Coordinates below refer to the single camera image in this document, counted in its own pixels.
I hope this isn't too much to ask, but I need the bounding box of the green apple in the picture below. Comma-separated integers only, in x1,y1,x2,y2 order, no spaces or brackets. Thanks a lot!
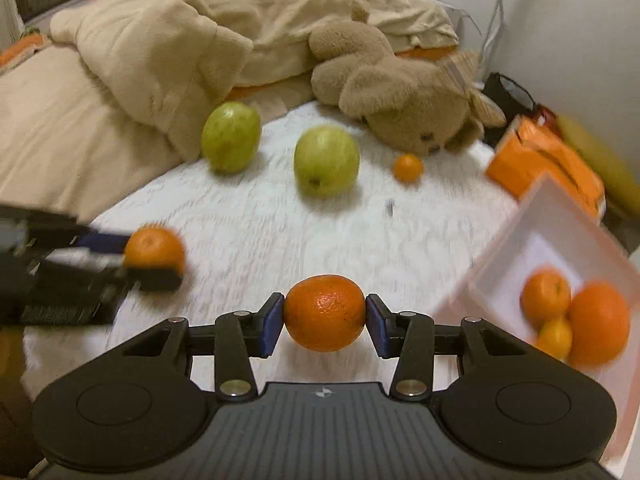
294,124,360,197
201,102,262,174

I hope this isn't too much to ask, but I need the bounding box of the white fluffy blanket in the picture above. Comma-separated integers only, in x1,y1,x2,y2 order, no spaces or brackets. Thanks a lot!
23,103,516,396

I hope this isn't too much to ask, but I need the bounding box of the brown teddy bear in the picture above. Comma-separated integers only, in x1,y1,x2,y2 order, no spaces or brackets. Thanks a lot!
308,1,506,156

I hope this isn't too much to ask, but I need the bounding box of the small yellow mandarin in tray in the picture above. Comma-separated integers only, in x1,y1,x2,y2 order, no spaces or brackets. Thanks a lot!
535,318,573,361

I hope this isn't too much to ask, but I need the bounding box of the white tray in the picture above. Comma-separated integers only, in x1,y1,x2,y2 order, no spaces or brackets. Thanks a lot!
434,178,639,477

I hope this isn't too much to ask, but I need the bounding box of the large orange in tray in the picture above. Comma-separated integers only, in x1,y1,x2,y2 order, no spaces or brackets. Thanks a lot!
567,281,630,367

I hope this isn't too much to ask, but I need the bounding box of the beige blanket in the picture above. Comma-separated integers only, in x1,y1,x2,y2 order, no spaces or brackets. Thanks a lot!
1,0,459,220

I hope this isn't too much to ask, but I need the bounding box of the orange bag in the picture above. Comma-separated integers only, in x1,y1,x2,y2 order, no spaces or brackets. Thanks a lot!
485,116,606,220

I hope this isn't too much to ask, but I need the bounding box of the black bin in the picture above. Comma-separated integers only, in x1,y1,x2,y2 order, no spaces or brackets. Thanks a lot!
483,73,538,148

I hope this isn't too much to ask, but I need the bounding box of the red bag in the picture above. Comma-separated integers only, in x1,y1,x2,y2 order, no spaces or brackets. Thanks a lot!
532,103,562,138

